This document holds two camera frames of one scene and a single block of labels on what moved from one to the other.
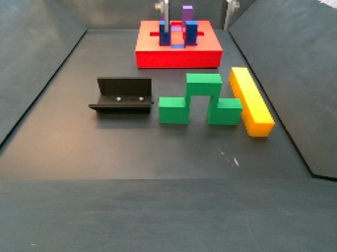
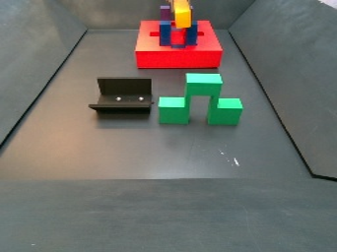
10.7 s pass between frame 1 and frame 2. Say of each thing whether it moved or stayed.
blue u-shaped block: stayed
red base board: stayed
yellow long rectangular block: moved
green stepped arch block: stayed
